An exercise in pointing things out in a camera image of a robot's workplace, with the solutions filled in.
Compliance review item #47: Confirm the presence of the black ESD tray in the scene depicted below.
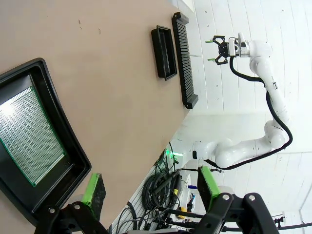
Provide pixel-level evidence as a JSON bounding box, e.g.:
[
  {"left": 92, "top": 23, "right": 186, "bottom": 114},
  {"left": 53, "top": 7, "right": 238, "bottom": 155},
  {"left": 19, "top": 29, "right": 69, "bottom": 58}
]
[
  {"left": 151, "top": 25, "right": 178, "bottom": 81},
  {"left": 0, "top": 58, "right": 92, "bottom": 220}
]

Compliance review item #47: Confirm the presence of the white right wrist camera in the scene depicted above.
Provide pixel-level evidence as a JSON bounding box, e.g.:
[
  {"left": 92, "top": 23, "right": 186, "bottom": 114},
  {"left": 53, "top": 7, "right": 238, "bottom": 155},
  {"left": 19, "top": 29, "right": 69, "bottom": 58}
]
[{"left": 229, "top": 32, "right": 247, "bottom": 58}]

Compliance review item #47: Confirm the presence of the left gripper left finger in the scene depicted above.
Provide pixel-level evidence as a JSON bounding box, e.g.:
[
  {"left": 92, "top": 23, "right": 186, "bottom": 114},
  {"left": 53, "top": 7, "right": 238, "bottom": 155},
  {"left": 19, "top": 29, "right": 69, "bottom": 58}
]
[{"left": 34, "top": 172, "right": 109, "bottom": 234}]

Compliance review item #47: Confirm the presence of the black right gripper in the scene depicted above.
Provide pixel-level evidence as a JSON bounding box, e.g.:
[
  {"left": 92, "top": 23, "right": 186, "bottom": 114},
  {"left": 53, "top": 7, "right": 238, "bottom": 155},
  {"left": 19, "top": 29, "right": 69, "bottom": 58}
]
[{"left": 205, "top": 35, "right": 231, "bottom": 65}]

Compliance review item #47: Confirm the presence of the black cable bundle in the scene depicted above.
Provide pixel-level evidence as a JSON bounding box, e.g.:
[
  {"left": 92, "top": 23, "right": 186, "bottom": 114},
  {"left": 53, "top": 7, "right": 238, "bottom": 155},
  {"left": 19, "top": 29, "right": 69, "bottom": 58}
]
[{"left": 142, "top": 168, "right": 182, "bottom": 214}]

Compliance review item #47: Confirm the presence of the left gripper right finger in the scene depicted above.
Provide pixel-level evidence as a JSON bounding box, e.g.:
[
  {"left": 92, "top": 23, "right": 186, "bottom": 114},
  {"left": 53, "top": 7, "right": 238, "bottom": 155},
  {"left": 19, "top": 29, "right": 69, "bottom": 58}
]
[{"left": 195, "top": 165, "right": 278, "bottom": 234}]

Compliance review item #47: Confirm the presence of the green perforated circuit board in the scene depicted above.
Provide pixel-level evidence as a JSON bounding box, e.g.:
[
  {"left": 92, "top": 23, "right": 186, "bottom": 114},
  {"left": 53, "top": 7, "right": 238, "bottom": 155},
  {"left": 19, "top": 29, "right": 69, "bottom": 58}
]
[{"left": 0, "top": 86, "right": 67, "bottom": 188}]

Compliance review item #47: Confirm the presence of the black slotted board rack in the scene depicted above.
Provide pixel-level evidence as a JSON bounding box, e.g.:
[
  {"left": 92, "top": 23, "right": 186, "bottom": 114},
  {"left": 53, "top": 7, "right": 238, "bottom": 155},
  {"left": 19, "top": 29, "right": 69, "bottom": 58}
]
[{"left": 172, "top": 12, "right": 199, "bottom": 110}]

